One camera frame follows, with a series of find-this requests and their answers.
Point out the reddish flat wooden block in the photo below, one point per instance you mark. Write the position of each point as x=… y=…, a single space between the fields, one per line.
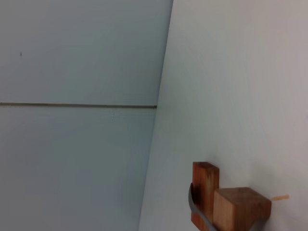
x=204 y=175

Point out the light arched wooden block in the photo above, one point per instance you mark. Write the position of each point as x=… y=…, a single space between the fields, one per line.
x=240 y=209

